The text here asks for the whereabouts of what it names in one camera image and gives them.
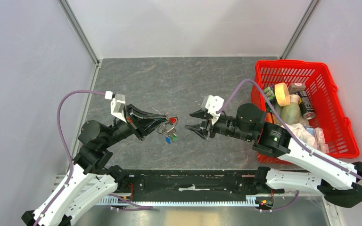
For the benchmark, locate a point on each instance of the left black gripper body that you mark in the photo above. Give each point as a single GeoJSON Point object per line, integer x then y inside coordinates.
{"type": "Point", "coordinates": [133, 122]}

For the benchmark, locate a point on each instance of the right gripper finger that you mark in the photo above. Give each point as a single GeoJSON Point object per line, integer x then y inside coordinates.
{"type": "Point", "coordinates": [199, 129]}
{"type": "Point", "coordinates": [201, 114]}

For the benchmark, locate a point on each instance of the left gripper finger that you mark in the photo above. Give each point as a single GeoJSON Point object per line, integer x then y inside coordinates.
{"type": "Point", "coordinates": [135, 114]}
{"type": "Point", "coordinates": [147, 126]}

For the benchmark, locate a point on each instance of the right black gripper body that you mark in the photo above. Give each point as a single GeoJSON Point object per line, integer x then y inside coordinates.
{"type": "Point", "coordinates": [210, 127]}

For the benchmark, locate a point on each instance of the metal keyring with keys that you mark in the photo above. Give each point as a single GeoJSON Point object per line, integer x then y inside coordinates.
{"type": "Point", "coordinates": [167, 129]}

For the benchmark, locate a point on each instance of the blue key tag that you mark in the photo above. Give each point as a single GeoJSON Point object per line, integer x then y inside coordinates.
{"type": "Point", "coordinates": [168, 140]}

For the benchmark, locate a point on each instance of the red key tag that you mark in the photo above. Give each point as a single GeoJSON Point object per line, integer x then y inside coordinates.
{"type": "Point", "coordinates": [172, 120]}

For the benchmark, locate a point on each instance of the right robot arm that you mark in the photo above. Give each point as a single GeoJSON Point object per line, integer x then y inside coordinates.
{"type": "Point", "coordinates": [336, 181]}

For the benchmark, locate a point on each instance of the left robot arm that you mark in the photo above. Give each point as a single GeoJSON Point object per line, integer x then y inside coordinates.
{"type": "Point", "coordinates": [88, 181]}

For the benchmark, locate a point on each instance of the yellow tape roll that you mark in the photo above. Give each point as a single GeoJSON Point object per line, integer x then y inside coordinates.
{"type": "Point", "coordinates": [282, 94]}

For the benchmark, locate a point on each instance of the green bottle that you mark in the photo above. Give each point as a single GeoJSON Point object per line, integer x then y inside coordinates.
{"type": "Point", "coordinates": [291, 113]}

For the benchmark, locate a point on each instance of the white crumpled bag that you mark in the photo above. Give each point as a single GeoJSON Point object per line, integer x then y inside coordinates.
{"type": "Point", "coordinates": [303, 135]}

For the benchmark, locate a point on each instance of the black drink can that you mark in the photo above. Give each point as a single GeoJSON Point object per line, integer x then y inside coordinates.
{"type": "Point", "coordinates": [306, 108]}

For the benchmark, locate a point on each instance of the red plastic basket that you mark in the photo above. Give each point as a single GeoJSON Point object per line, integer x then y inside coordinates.
{"type": "Point", "coordinates": [322, 92]}

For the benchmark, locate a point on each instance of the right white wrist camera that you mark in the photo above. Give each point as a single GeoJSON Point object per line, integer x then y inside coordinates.
{"type": "Point", "coordinates": [212, 104]}

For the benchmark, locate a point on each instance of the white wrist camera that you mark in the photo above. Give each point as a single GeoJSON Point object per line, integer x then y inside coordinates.
{"type": "Point", "coordinates": [117, 105]}
{"type": "Point", "coordinates": [212, 104]}

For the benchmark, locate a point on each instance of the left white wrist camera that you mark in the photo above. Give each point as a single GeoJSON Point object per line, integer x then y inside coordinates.
{"type": "Point", "coordinates": [117, 105]}

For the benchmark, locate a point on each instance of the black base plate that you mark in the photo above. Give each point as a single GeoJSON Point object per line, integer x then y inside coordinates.
{"type": "Point", "coordinates": [191, 185]}

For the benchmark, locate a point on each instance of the left aluminium frame post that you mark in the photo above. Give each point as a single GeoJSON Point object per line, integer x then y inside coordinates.
{"type": "Point", "coordinates": [78, 30]}

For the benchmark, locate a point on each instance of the aluminium frame post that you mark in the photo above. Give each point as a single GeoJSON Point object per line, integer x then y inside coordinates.
{"type": "Point", "coordinates": [299, 28]}
{"type": "Point", "coordinates": [78, 30]}

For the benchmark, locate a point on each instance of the right aluminium frame post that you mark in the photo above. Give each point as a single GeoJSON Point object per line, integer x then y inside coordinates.
{"type": "Point", "coordinates": [299, 28]}

